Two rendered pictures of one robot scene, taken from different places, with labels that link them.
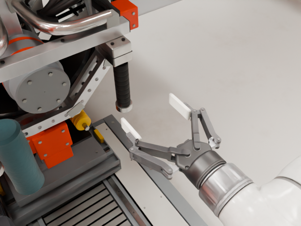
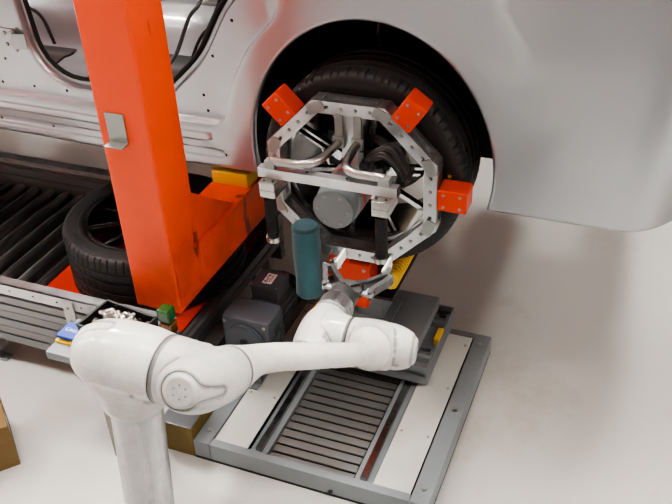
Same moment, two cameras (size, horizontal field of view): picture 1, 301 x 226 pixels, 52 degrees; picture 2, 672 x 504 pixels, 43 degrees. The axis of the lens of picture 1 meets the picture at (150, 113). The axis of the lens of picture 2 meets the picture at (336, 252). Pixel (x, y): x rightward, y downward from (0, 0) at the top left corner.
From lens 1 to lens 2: 1.86 m
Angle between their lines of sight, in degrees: 45
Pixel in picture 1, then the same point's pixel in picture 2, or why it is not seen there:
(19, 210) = not seen: hidden behind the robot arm
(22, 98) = (316, 205)
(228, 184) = (327, 297)
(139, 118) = (525, 371)
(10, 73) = (306, 180)
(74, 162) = not seen: hidden behind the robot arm
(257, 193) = (331, 308)
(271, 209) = (323, 313)
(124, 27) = (392, 192)
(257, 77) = not seen: outside the picture
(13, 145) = (302, 238)
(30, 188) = (302, 290)
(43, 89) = (332, 207)
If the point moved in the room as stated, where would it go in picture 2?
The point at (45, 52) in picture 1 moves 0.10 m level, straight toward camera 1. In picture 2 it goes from (330, 179) to (309, 194)
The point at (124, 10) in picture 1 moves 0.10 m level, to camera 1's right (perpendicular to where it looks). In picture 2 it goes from (451, 191) to (474, 206)
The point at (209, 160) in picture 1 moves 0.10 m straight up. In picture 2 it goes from (340, 287) to (338, 254)
